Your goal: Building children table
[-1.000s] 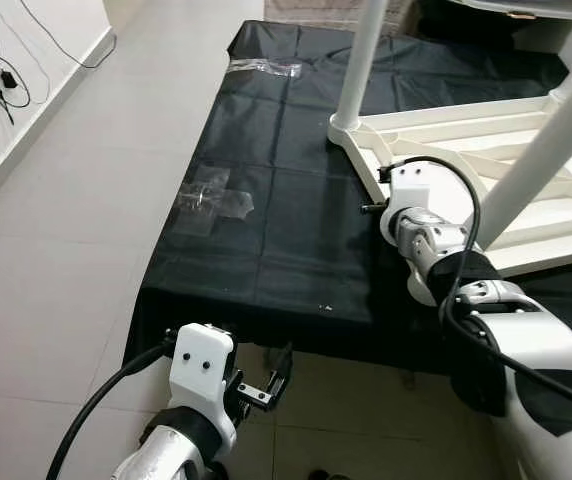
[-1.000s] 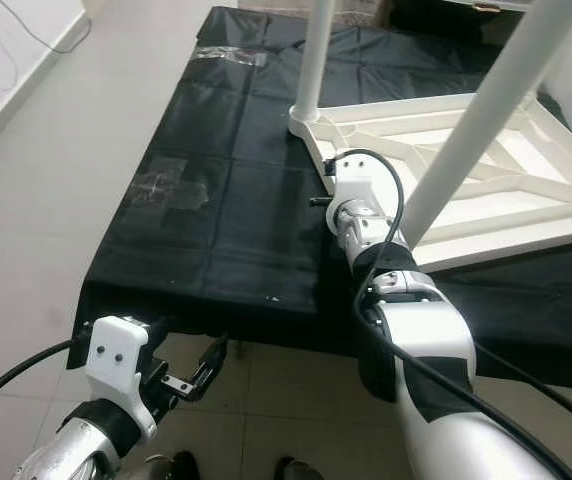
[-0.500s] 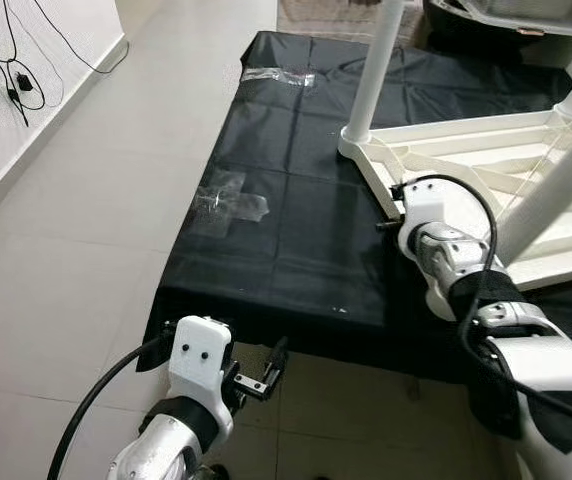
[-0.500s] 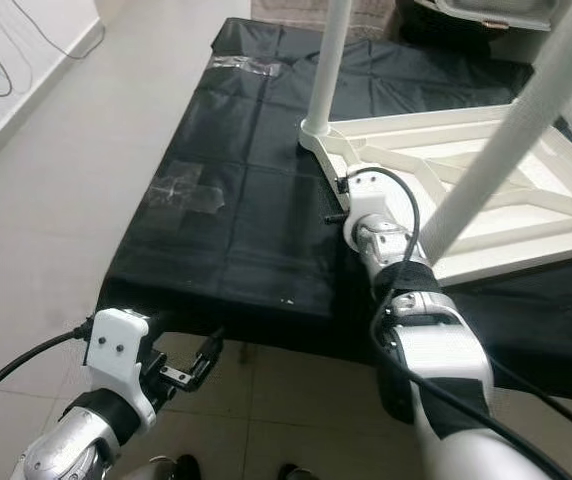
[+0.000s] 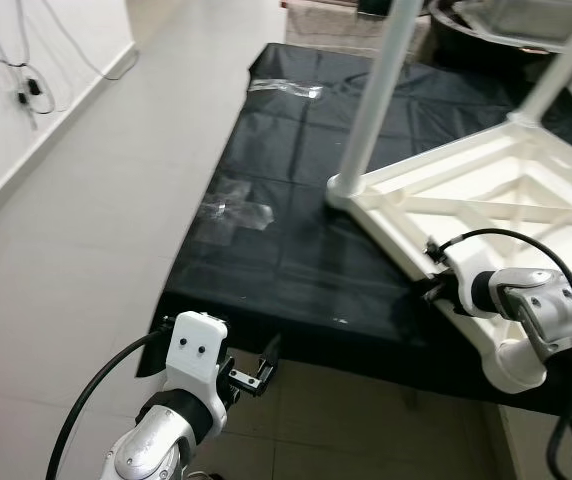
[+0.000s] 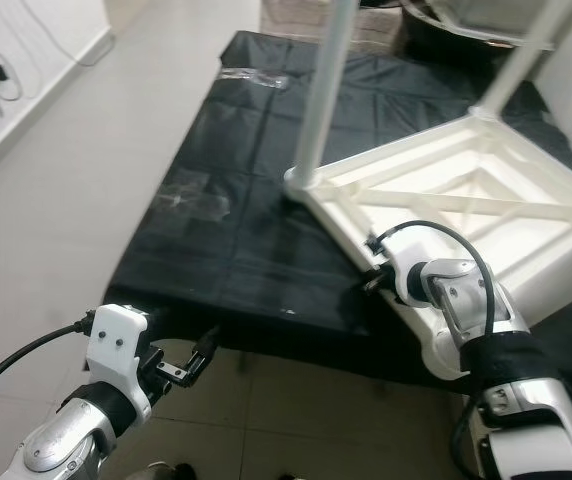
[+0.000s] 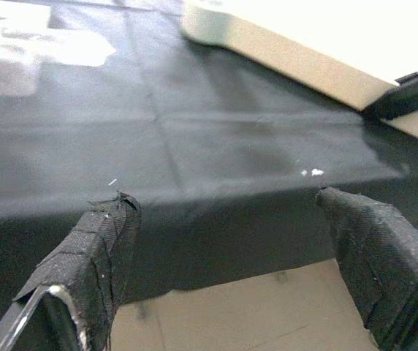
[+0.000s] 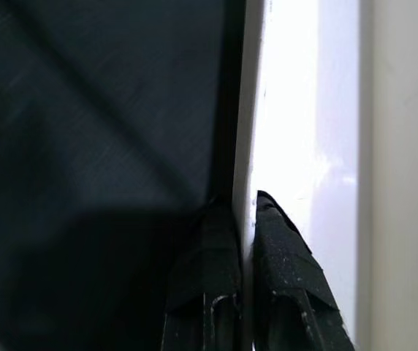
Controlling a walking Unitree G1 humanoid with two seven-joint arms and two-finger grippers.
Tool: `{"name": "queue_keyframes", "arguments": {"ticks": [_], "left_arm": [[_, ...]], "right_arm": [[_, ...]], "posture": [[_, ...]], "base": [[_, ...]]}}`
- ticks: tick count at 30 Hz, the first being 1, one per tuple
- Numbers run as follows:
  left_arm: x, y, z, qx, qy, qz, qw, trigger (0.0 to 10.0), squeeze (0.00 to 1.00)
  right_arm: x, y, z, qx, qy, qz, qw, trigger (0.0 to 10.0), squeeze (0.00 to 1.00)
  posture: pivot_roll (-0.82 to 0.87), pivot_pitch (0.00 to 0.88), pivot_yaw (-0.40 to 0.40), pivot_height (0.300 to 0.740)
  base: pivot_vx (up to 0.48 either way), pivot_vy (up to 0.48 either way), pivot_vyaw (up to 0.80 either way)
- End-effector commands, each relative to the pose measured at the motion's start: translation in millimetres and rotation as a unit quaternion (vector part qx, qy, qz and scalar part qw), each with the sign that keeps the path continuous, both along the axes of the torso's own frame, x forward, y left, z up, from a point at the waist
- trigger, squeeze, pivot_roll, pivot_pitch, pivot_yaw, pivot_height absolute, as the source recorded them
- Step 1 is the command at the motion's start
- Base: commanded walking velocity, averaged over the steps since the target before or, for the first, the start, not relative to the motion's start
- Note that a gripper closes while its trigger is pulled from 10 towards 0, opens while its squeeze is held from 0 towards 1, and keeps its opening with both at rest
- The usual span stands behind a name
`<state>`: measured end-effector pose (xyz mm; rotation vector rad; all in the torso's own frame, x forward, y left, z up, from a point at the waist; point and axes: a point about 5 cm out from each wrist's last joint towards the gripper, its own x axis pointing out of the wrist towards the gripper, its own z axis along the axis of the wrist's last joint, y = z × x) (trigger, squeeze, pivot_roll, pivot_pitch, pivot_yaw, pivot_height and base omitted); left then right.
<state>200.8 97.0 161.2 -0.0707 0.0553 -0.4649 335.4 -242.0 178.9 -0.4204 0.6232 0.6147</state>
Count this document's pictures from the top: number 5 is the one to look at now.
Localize white plastic children table top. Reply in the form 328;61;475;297
324;112;572;395

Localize beige cloth covered bench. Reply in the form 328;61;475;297
286;0;433;53

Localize black power adapter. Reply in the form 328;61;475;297
16;75;44;107

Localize black wall cables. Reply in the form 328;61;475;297
0;0;139;128

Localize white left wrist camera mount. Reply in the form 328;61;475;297
161;311;230;408

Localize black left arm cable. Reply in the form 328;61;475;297
46;328;173;480

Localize clear plastic storage box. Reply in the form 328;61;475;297
456;0;572;47

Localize black table cloth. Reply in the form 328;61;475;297
134;42;572;413

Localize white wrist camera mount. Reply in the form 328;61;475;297
430;252;479;319
161;311;230;408

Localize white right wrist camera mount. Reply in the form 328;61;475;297
430;252;479;319

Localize large clear tape patch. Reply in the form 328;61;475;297
198;177;276;235

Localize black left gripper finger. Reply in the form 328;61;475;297
254;334;284;387

